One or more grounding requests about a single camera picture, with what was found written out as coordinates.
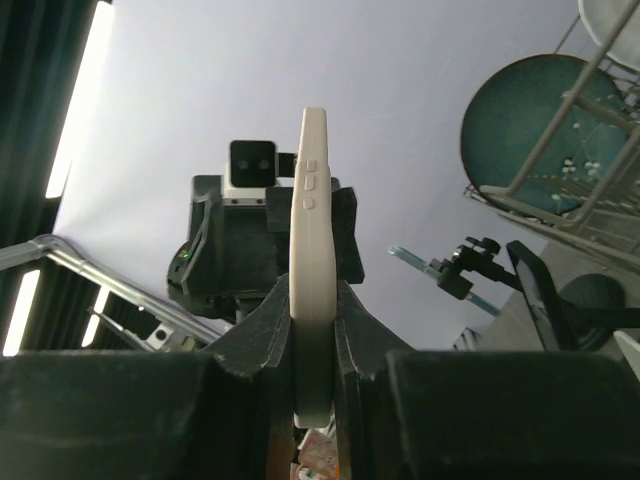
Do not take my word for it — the wire dish rack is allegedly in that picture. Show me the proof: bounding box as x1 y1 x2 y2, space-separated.
460 22 639 262

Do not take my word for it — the ceiling light panel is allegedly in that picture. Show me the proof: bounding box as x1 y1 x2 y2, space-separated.
45 1 114 199

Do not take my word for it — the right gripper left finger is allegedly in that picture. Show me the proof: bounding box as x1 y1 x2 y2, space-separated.
1 277 293 479

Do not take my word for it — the black phone pink case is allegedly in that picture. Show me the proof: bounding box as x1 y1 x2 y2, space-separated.
289 107 337 428

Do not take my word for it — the white bowl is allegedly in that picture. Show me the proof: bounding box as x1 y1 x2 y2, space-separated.
578 0 639 70

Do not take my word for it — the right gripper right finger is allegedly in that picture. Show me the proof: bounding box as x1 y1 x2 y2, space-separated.
334 282 639 479

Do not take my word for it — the teal plate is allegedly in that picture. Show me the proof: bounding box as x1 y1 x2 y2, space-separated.
459 53 634 219

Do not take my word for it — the black phone clear case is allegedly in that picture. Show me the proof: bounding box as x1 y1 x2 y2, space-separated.
388 245 500 317

